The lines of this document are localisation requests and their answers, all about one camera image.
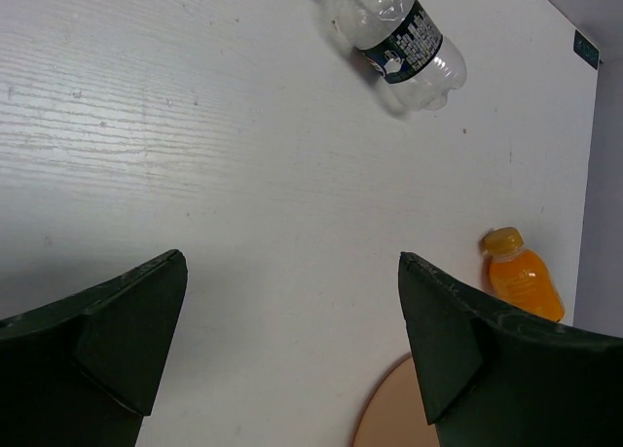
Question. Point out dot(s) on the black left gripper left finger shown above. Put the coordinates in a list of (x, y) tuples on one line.
[(85, 370)]

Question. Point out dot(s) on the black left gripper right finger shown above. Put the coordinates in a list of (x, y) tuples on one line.
[(491, 374)]

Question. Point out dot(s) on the small orange bottle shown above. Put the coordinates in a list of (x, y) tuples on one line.
[(519, 276)]

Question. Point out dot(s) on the orange bin grey rim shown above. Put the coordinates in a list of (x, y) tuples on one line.
[(393, 415)]

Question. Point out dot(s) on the right blue corner sticker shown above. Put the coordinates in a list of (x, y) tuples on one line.
[(585, 49)]

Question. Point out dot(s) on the clear bottle black label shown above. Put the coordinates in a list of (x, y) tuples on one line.
[(396, 47)]

